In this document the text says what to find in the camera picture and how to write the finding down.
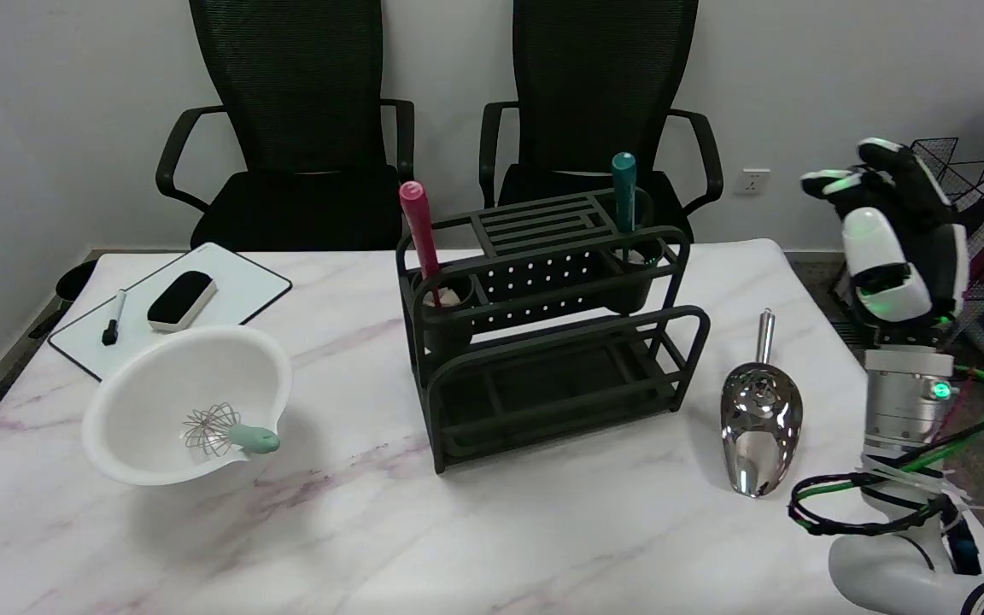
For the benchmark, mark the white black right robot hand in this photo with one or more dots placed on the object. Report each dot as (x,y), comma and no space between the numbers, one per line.
(876,248)

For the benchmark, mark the pink sponge bottle brush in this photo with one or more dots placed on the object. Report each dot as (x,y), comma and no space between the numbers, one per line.
(419,231)

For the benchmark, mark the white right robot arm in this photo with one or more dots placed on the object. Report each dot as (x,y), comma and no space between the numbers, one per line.
(902,410)

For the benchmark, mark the teal bottle brush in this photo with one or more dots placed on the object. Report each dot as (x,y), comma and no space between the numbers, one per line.
(624,192)

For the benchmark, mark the shiny steel scoop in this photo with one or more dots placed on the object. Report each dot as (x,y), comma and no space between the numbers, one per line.
(757,427)

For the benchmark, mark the black mesh office chair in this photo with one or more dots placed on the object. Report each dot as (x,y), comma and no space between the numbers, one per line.
(295,128)
(594,85)

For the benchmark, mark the black metal rack organizer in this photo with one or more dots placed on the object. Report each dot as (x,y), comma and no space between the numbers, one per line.
(543,401)

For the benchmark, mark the small whiteboard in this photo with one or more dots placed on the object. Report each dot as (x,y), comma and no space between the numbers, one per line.
(240,286)

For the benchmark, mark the black whiteboard eraser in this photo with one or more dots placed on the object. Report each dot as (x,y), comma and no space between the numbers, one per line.
(180,299)

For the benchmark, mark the white plastic bowl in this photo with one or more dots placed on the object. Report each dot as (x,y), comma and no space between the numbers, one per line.
(159,384)

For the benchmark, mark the black whiteboard marker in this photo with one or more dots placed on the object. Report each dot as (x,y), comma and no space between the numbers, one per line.
(114,320)

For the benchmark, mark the black round floor object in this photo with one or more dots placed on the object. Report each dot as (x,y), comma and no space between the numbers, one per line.
(75,279)

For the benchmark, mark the white wall socket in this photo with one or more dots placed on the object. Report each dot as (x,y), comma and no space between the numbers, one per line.
(752,181)

